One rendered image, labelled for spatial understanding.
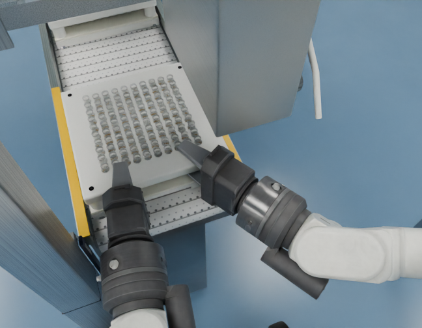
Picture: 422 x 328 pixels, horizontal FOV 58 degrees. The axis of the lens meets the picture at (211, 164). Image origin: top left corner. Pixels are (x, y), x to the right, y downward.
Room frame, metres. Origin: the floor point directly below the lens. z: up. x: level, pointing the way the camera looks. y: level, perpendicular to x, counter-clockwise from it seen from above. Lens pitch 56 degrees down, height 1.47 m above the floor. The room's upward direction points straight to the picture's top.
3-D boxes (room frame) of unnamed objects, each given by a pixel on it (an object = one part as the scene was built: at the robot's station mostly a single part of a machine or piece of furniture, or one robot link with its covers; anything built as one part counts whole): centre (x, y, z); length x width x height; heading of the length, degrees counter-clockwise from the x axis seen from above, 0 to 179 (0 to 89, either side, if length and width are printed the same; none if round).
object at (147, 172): (0.44, 0.12, 0.95); 0.25 x 0.24 x 0.02; 111
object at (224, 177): (0.30, -0.05, 0.96); 0.12 x 0.10 x 0.13; 52
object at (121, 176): (0.30, 0.13, 0.99); 0.06 x 0.03 x 0.02; 12
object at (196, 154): (0.35, 0.02, 0.99); 0.06 x 0.03 x 0.02; 52
